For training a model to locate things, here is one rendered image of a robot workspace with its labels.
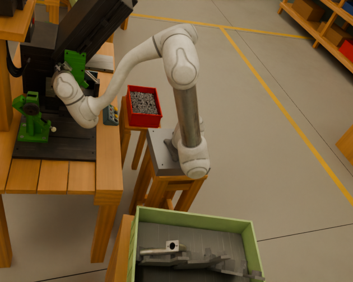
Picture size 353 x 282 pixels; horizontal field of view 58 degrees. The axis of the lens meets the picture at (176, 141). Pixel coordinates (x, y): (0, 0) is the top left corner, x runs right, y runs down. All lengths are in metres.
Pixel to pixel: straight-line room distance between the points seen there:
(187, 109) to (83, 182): 0.69
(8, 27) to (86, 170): 0.77
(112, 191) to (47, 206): 1.07
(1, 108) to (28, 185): 0.43
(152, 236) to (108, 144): 0.60
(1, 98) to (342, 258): 3.00
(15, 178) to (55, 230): 0.92
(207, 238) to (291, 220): 1.67
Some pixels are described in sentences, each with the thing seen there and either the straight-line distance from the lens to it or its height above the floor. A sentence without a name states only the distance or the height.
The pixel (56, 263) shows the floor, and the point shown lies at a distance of 2.47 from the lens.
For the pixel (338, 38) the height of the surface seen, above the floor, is 0.39.
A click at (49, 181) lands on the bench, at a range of 1.73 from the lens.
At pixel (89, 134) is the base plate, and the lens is 1.93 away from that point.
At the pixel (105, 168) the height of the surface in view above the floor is 0.90.
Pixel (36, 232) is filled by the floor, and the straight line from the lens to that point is 2.58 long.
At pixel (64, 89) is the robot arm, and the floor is 1.35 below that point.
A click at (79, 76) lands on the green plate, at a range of 1.96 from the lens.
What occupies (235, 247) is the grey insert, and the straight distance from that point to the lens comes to 1.77.
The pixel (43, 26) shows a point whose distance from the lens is 2.19.
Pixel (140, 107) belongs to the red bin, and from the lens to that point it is 2.22.
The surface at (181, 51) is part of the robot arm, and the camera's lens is 1.24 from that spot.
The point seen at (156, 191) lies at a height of 0.70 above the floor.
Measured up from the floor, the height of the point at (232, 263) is 0.92.
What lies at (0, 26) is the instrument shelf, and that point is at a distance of 1.53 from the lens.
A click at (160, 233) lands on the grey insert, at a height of 0.85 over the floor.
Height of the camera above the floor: 2.27
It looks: 42 degrees down
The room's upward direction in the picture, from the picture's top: 21 degrees clockwise
